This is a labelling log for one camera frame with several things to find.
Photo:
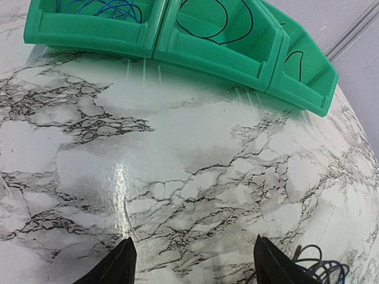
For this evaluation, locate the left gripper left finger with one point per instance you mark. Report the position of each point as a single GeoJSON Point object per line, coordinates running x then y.
{"type": "Point", "coordinates": [117, 267]}

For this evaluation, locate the green storage bin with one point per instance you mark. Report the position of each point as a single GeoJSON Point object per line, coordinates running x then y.
{"type": "Point", "coordinates": [303, 76]}
{"type": "Point", "coordinates": [118, 27]}
{"type": "Point", "coordinates": [235, 40]}

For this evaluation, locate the middle green storage bin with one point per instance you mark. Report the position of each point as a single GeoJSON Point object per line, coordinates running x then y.
{"type": "Point", "coordinates": [235, 40]}

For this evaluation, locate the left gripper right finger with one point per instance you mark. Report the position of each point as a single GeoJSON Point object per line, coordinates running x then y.
{"type": "Point", "coordinates": [273, 266]}

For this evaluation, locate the right aluminium frame post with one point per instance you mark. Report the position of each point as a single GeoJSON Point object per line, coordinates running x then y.
{"type": "Point", "coordinates": [368, 17]}

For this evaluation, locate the left green storage bin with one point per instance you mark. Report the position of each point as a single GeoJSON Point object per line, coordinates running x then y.
{"type": "Point", "coordinates": [118, 27]}

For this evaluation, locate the right green storage bin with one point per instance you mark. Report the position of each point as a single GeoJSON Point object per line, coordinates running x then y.
{"type": "Point", "coordinates": [303, 76]}

